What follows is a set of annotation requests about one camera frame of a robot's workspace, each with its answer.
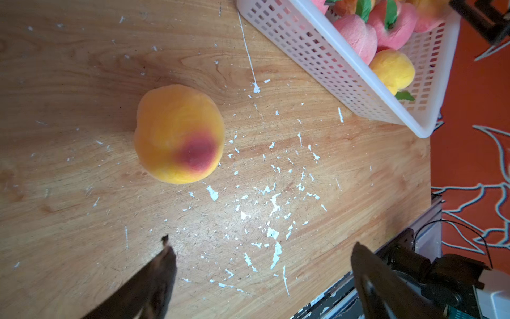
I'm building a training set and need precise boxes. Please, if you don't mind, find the yellow peach front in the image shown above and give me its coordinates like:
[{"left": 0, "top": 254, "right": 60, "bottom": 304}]
[{"left": 369, "top": 49, "right": 416, "bottom": 95}]

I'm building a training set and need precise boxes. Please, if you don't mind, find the white plastic perforated basket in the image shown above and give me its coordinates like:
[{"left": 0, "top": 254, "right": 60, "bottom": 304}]
[{"left": 236, "top": 1, "right": 460, "bottom": 138}]

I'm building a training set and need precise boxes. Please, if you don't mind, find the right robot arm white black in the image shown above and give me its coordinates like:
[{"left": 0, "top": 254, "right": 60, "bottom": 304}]
[{"left": 449, "top": 0, "right": 509, "bottom": 46}]

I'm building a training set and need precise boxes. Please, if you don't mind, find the yellow peach red spot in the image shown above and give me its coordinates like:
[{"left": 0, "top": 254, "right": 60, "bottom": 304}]
[{"left": 134, "top": 85, "right": 225, "bottom": 185}]

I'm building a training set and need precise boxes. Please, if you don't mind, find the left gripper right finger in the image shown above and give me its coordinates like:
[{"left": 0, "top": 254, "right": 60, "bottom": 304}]
[{"left": 351, "top": 243, "right": 442, "bottom": 318}]

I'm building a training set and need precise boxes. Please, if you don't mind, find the yellow peach back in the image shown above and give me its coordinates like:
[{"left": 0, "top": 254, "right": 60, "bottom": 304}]
[{"left": 406, "top": 0, "right": 450, "bottom": 19}]

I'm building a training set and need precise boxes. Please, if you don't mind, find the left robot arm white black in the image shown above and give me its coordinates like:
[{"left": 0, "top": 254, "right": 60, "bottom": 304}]
[{"left": 86, "top": 237, "right": 509, "bottom": 318}]

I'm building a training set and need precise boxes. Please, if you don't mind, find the pink peach with leaf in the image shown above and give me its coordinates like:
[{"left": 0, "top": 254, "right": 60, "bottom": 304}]
[{"left": 367, "top": 1, "right": 418, "bottom": 51}]

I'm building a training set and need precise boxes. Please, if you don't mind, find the orange red peach front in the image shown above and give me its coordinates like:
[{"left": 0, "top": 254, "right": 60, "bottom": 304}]
[{"left": 333, "top": 0, "right": 375, "bottom": 20}]

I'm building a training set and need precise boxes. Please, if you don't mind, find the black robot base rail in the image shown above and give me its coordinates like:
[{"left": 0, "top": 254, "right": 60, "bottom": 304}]
[{"left": 293, "top": 195, "right": 442, "bottom": 318}]

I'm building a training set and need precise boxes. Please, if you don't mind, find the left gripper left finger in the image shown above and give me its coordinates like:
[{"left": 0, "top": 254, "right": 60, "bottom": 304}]
[{"left": 84, "top": 235, "right": 177, "bottom": 318}]

